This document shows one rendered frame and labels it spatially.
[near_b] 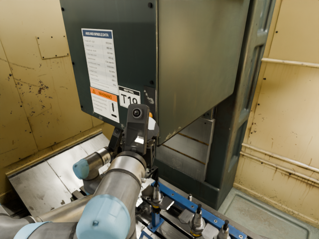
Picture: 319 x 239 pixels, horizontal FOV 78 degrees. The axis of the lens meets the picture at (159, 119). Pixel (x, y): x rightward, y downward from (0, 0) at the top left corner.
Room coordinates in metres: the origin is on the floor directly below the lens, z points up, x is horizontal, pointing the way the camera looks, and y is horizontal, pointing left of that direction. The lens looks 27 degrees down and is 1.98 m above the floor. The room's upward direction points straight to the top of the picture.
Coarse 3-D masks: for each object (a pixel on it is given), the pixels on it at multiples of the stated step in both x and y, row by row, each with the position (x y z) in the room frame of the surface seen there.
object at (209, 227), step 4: (208, 224) 0.53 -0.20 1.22; (204, 228) 0.51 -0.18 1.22; (208, 228) 0.51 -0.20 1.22; (212, 228) 0.51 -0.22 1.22; (216, 228) 0.51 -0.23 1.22; (200, 232) 0.49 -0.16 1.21; (204, 232) 0.49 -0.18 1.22; (208, 232) 0.49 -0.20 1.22; (212, 232) 0.49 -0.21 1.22; (204, 236) 0.48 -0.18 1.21; (208, 236) 0.48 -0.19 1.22; (212, 236) 0.48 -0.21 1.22
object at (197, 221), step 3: (201, 210) 0.54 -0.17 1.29; (195, 213) 0.53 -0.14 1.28; (198, 213) 0.52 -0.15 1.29; (201, 213) 0.52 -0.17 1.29; (195, 216) 0.52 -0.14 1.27; (198, 216) 0.52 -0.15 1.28; (201, 216) 0.52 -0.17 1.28; (192, 219) 0.54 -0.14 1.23; (195, 219) 0.52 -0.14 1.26; (198, 219) 0.51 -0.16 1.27; (201, 219) 0.52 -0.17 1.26; (192, 222) 0.53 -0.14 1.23; (195, 222) 0.52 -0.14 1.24; (198, 222) 0.51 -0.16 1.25; (201, 222) 0.52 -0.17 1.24; (195, 225) 0.51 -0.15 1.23; (198, 225) 0.51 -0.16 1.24; (201, 225) 0.51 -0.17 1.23
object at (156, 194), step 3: (153, 186) 0.67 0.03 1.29; (153, 189) 0.66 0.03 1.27; (156, 189) 0.65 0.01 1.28; (159, 189) 0.66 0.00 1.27; (153, 192) 0.66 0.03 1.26; (156, 192) 0.65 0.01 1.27; (159, 192) 0.66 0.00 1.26; (153, 195) 0.65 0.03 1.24; (156, 195) 0.65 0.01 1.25; (159, 195) 0.66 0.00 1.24; (153, 198) 0.65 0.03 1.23; (156, 198) 0.65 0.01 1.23
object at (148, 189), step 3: (147, 186) 0.73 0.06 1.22; (150, 186) 0.73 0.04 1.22; (144, 189) 0.72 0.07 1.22; (147, 189) 0.72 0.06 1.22; (150, 189) 0.72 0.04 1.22; (141, 192) 0.70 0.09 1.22; (144, 192) 0.70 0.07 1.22; (147, 192) 0.70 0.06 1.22; (150, 192) 0.70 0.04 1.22; (144, 195) 0.68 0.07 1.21; (147, 195) 0.68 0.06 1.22
